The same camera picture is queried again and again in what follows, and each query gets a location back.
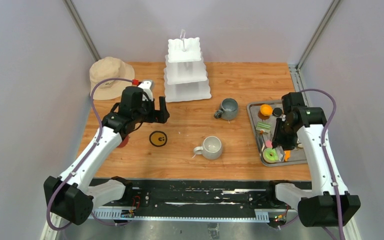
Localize orange fish-shaped pastry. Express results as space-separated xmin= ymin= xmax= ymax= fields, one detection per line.
xmin=283 ymin=150 xmax=291 ymax=162

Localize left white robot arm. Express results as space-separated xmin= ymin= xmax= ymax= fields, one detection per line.
xmin=43 ymin=85 xmax=170 ymax=231

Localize black yellow smiley coaster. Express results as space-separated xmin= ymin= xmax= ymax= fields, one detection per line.
xmin=148 ymin=130 xmax=168 ymax=147

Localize beige bucket hat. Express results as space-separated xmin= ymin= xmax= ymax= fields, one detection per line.
xmin=89 ymin=56 xmax=135 ymax=101

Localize metal serving tray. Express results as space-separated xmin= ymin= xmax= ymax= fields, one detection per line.
xmin=246 ymin=100 xmax=307 ymax=167

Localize white ceramic mug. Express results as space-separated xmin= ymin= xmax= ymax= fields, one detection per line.
xmin=193 ymin=136 xmax=223 ymax=160

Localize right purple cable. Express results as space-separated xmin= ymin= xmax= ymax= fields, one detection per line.
xmin=297 ymin=88 xmax=349 ymax=240

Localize black round cookie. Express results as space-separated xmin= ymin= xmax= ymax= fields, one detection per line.
xmin=272 ymin=107 xmax=283 ymax=118

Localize metal tongs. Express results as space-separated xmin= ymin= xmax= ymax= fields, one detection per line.
xmin=276 ymin=146 xmax=287 ymax=162

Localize dark grey ceramic mug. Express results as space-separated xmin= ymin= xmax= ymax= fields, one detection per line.
xmin=213 ymin=98 xmax=239 ymax=121

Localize green frosted donut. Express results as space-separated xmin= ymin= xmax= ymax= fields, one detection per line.
xmin=262 ymin=147 xmax=279 ymax=164

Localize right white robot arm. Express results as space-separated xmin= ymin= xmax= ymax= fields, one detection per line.
xmin=265 ymin=106 xmax=361 ymax=227

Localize green white layered sandwich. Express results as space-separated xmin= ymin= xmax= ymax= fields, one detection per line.
xmin=255 ymin=121 xmax=272 ymax=134

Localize pink round macaron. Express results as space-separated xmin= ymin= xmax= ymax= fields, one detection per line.
xmin=264 ymin=140 xmax=273 ymax=148

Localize orange cupcake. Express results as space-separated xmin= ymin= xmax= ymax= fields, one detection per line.
xmin=259 ymin=104 xmax=273 ymax=117

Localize white three-tier dessert stand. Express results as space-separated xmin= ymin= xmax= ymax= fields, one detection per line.
xmin=163 ymin=29 xmax=212 ymax=103

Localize purple cable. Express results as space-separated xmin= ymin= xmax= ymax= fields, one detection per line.
xmin=297 ymin=88 xmax=349 ymax=240
xmin=46 ymin=77 xmax=140 ymax=232

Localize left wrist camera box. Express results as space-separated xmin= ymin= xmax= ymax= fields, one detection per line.
xmin=138 ymin=80 xmax=155 ymax=102

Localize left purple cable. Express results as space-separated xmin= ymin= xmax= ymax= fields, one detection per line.
xmin=46 ymin=77 xmax=140 ymax=232

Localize red round coaster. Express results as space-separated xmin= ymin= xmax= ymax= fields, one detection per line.
xmin=117 ymin=136 xmax=130 ymax=148

